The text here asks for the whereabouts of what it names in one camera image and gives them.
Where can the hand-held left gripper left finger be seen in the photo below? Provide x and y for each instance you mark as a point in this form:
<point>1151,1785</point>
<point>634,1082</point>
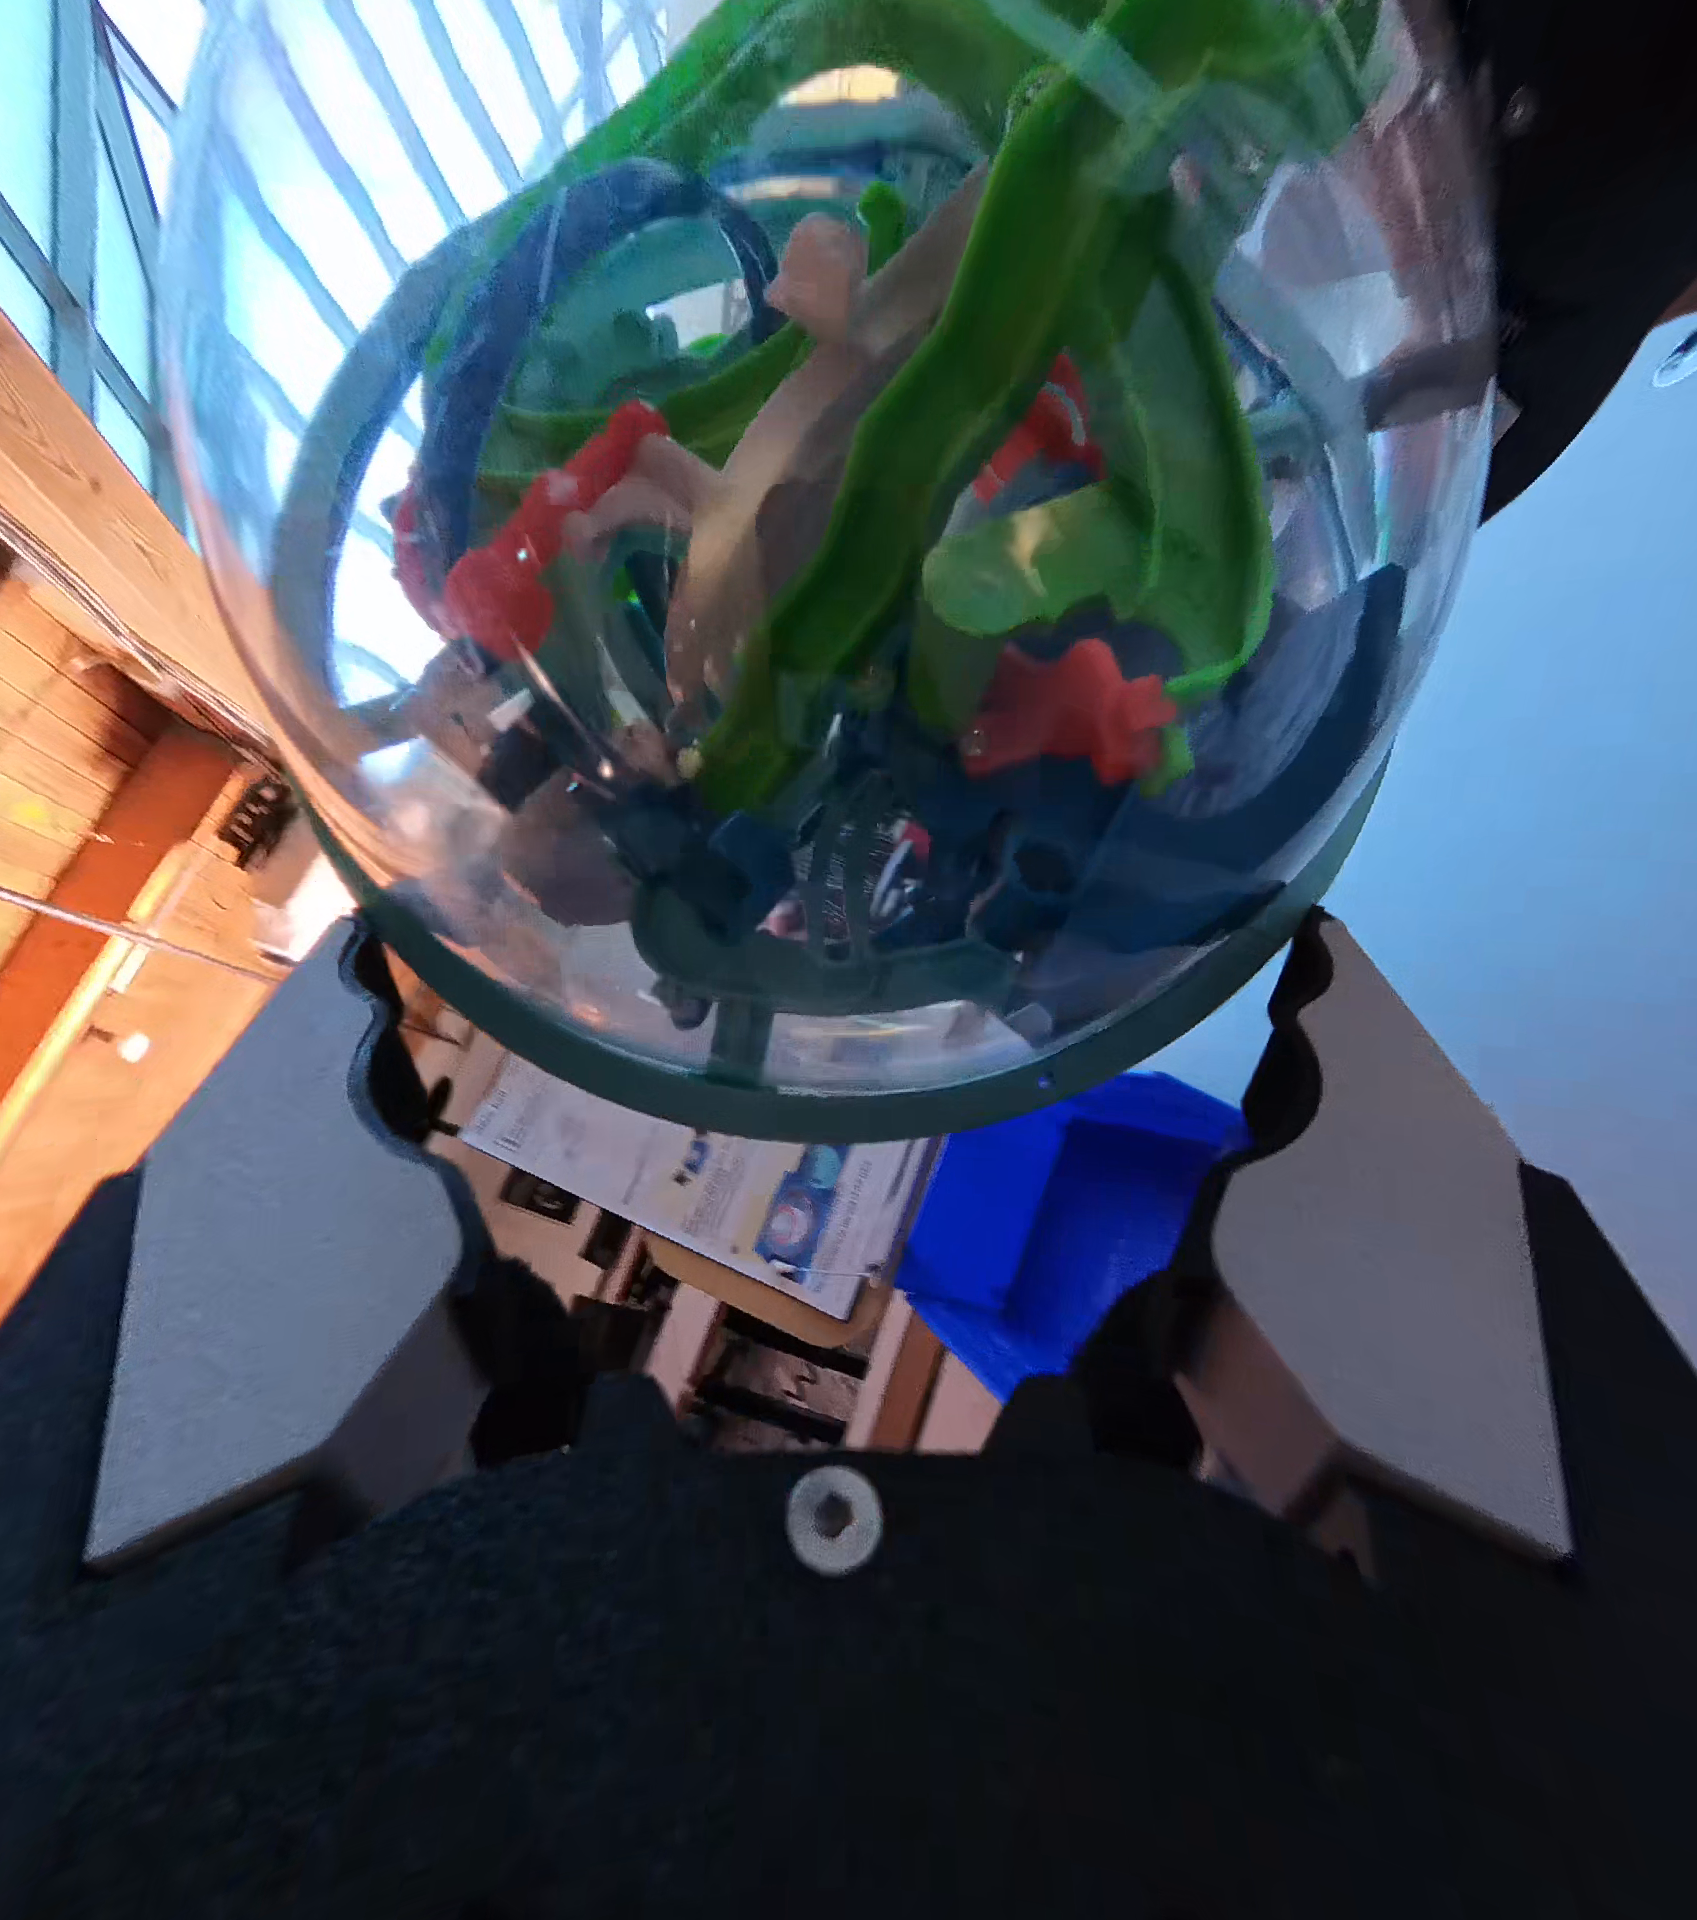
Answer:
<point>271,1245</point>

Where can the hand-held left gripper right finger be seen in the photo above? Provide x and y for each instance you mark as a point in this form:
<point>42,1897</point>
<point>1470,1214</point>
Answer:
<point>1388,1261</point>

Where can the clear plastic maze ball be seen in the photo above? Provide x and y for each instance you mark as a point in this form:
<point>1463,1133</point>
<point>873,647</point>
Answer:
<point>863,600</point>

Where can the blue plastic bin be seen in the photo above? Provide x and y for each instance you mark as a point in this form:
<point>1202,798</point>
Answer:
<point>1074,1230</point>

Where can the printed paper sheet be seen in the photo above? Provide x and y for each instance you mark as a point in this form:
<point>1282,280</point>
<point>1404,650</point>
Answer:
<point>729,1200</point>

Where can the wooden beam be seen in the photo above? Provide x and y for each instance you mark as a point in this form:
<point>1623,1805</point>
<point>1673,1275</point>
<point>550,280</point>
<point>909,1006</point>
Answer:
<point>53,451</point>

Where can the large window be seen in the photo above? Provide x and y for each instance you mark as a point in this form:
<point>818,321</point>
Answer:
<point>8,181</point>

